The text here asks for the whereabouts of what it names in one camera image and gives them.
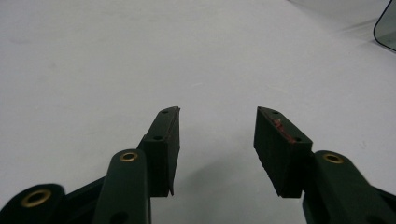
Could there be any clear plastic compartment box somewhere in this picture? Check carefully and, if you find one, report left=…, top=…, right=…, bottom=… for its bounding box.
left=373, top=0, right=396, bottom=52

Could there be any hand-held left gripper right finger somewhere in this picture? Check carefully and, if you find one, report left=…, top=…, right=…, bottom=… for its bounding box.
left=253, top=105, right=314, bottom=199

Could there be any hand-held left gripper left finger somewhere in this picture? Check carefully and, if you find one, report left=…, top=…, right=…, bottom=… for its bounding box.
left=136, top=105, right=181, bottom=198

